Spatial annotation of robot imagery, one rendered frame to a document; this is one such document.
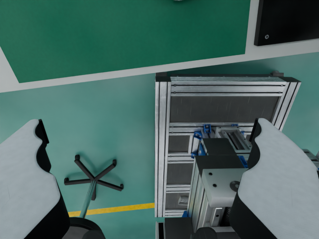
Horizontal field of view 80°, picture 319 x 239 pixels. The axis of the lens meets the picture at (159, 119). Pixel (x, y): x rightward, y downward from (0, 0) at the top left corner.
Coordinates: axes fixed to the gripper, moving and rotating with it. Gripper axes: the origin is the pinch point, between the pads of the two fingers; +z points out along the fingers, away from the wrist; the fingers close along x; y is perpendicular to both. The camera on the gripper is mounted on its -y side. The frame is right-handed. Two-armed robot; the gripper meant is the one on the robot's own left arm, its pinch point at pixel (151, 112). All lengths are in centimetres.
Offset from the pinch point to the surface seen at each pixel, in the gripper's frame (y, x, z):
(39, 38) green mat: 1.0, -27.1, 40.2
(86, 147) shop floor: 94, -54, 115
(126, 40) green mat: 1.1, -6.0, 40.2
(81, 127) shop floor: 75, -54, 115
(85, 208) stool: 124, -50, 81
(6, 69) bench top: 9, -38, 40
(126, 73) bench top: 9.5, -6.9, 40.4
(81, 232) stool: 117, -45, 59
